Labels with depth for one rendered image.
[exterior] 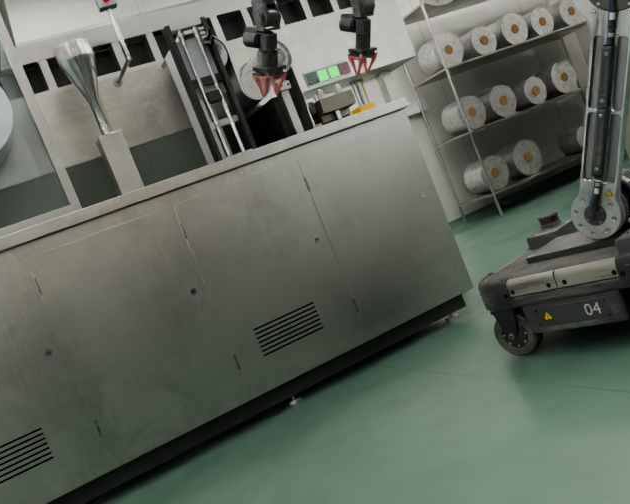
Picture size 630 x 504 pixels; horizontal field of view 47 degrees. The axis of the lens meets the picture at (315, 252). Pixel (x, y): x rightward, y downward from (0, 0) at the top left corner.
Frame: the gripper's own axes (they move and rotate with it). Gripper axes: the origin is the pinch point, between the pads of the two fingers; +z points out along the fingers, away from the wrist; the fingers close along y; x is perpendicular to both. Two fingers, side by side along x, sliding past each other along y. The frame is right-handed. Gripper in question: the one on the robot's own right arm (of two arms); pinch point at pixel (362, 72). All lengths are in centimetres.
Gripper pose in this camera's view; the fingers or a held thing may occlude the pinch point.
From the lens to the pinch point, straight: 287.5
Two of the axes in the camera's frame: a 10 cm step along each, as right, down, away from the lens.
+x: 7.4, 2.8, -6.1
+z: 0.0, 9.1, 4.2
